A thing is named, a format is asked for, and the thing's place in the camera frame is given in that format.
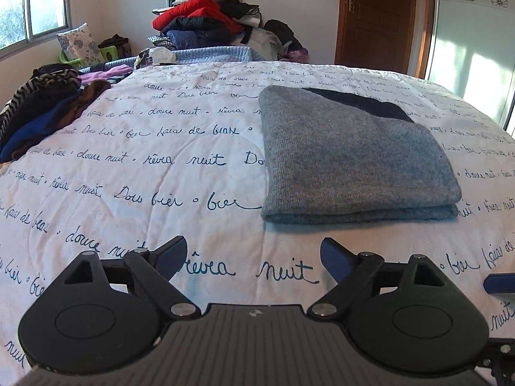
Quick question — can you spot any grey and navy sweater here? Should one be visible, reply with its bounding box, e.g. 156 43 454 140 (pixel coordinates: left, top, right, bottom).
258 86 462 225

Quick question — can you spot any pile of unfolded small clothes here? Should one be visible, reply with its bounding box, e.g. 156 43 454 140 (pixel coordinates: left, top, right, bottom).
1 64 134 163

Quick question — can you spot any wooden bedroom door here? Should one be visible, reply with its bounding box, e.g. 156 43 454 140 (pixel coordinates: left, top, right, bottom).
334 0 436 78

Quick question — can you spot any pile of clothes on chair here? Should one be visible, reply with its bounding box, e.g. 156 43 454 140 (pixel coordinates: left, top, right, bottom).
148 0 310 64

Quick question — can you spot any white script-print bedspread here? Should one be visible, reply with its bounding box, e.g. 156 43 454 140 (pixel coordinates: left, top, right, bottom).
1 62 514 385

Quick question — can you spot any white plastic bag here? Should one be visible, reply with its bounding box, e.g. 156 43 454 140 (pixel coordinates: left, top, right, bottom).
134 46 176 70

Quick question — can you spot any black bag near stool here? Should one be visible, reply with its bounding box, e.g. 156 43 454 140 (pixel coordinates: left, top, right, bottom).
98 34 133 59

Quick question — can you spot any light blue quilted blanket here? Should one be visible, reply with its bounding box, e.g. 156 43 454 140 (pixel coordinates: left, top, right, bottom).
79 45 265 73

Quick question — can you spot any floral cushion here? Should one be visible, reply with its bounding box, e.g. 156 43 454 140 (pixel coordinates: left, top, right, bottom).
57 23 99 59

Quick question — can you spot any window with metal frame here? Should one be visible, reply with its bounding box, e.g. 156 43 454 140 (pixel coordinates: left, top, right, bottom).
1 0 71 59

